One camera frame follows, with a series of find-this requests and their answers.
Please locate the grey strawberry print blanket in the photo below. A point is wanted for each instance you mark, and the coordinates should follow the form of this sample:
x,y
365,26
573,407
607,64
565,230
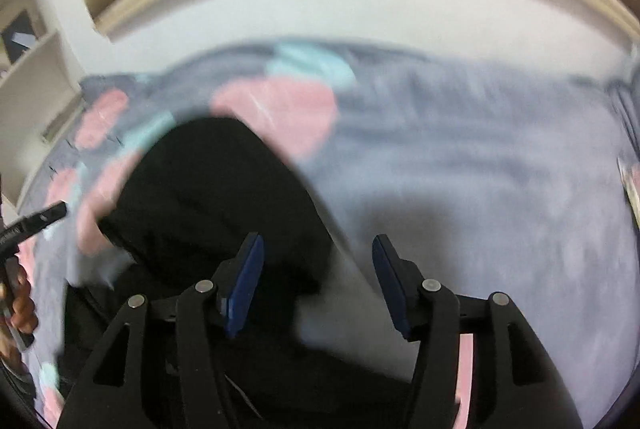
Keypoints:
x,y
450,189

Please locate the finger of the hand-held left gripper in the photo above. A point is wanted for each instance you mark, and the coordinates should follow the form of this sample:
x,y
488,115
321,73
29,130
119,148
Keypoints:
x,y
42,218

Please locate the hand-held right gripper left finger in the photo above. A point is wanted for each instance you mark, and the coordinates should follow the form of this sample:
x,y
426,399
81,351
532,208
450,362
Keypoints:
x,y
245,281

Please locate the black garment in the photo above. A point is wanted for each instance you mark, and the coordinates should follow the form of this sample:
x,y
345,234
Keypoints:
x,y
210,219

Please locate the person's left hand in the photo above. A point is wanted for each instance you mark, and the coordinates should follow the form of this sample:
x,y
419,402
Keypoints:
x,y
22,304

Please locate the white mattress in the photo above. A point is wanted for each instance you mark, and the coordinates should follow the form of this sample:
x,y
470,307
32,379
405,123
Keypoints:
x,y
380,16

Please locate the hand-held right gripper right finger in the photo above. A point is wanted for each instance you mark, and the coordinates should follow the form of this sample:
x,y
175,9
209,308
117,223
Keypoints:
x,y
392,289

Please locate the white shelf unit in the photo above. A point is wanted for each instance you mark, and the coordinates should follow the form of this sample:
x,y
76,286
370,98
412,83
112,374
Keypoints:
x,y
27,74

